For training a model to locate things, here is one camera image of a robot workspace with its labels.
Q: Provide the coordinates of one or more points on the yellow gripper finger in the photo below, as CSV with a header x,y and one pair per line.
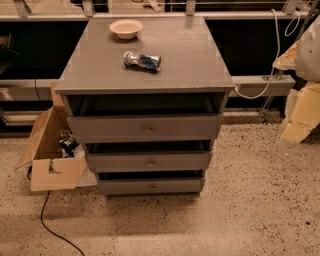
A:
x,y
302,106

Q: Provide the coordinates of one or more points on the grey drawer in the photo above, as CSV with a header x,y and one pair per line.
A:
x,y
149,156
151,182
144,117

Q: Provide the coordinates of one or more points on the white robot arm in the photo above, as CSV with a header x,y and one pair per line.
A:
x,y
311,35

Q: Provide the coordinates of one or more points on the grey bottom drawer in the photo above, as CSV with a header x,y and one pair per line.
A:
x,y
151,182

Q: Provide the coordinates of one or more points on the grey top drawer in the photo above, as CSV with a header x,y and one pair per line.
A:
x,y
144,117

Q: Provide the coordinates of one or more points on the grey drawer cabinet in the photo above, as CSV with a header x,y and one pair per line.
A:
x,y
191,62

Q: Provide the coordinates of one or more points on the open cardboard box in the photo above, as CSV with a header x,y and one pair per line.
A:
x,y
51,170

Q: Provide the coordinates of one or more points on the metal diagonal rod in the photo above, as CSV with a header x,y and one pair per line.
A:
x,y
291,7

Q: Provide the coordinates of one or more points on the crushed blue silver can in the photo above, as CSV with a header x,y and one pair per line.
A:
x,y
147,62

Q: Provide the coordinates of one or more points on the white bowl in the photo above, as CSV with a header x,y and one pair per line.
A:
x,y
126,28

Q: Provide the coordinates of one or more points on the dark snack bag in box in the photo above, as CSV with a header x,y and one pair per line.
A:
x,y
68,143

